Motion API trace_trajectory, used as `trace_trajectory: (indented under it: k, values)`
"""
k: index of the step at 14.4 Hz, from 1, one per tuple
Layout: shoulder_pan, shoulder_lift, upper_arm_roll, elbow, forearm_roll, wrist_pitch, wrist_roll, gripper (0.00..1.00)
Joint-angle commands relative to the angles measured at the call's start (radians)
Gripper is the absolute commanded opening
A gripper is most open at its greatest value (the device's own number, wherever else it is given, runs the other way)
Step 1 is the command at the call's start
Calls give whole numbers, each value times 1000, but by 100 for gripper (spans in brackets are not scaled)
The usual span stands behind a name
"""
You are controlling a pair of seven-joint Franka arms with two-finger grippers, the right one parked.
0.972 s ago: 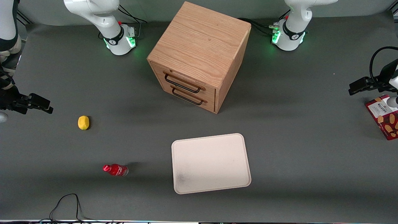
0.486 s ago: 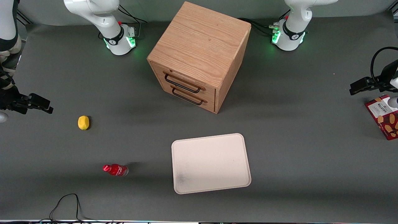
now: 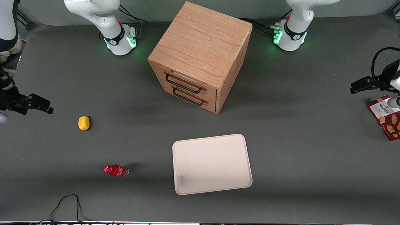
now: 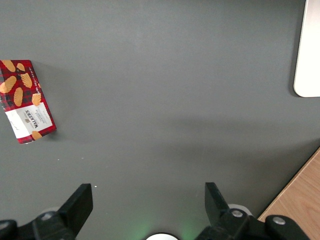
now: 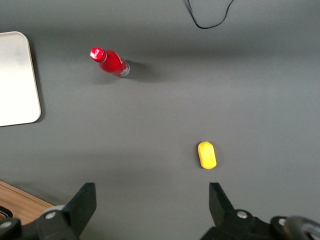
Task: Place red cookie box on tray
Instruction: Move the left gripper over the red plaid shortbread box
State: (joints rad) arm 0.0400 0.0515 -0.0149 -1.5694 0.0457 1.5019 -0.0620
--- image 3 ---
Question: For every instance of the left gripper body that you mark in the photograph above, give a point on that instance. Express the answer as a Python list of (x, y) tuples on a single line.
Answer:
[(383, 80)]

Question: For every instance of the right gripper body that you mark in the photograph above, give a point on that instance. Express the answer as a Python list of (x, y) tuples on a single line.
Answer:
[(8, 99)]

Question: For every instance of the red tartan cookie box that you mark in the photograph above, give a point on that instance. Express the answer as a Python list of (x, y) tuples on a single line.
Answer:
[(387, 122)]

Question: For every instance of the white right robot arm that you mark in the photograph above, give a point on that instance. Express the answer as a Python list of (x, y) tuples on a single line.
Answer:
[(106, 18)]

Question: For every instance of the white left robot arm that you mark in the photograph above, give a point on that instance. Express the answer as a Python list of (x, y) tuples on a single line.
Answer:
[(295, 28)]

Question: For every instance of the beige plastic tray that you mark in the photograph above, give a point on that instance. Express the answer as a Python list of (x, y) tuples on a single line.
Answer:
[(212, 164)]

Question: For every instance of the yellow lemon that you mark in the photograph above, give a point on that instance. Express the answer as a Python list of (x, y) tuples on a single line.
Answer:
[(83, 123)]

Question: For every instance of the red soda bottle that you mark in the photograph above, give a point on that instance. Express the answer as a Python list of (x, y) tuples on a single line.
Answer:
[(117, 170)]

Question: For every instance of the wooden drawer front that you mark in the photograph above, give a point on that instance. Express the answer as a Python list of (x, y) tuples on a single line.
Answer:
[(212, 107), (212, 93)]

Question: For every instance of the wooden drawer cabinet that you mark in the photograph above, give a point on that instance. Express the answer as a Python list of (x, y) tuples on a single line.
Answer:
[(203, 40)]

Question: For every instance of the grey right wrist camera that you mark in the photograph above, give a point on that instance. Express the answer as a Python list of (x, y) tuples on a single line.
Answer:
[(2, 117)]

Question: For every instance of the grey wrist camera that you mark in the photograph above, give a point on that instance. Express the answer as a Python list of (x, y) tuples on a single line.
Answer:
[(2, 117), (395, 102)]

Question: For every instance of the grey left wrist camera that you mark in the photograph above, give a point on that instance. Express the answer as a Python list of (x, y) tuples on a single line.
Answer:
[(395, 102)]

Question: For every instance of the black metal frame bar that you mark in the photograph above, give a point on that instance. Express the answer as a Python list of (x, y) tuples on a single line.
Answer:
[(397, 12), (24, 17)]

